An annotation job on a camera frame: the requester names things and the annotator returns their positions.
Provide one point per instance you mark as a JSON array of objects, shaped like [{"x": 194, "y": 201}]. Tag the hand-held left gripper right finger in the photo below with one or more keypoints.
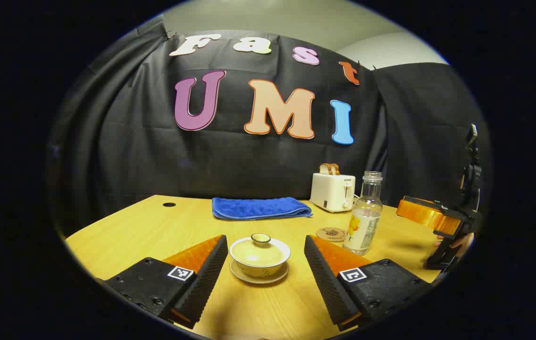
[{"x": 327, "y": 283}]

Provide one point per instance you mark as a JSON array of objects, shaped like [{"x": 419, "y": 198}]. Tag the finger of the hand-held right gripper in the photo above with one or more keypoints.
[{"x": 424, "y": 215}]

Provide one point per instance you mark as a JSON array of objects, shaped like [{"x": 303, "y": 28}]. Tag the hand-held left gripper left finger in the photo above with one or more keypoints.
[{"x": 206, "y": 278}]

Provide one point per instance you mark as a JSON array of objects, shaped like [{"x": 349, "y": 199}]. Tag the round cork coaster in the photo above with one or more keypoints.
[{"x": 329, "y": 234}]

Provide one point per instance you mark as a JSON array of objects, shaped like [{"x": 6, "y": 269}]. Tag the cream ceramic teacup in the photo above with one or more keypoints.
[{"x": 259, "y": 272}]

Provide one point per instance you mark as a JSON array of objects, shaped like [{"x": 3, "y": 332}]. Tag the clear glass water bottle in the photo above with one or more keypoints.
[{"x": 363, "y": 226}]

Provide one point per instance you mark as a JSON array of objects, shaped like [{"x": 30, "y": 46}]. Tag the cream ceramic saucer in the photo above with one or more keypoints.
[{"x": 258, "y": 280}]

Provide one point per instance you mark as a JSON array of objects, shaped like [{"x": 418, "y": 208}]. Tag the blue folded towel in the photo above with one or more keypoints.
[{"x": 258, "y": 208}]

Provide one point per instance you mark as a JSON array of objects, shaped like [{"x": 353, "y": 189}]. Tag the white toaster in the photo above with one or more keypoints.
[{"x": 332, "y": 191}]

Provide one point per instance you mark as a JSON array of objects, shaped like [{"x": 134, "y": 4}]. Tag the toast bread slice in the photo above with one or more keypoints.
[
  {"x": 334, "y": 169},
  {"x": 324, "y": 168}
]

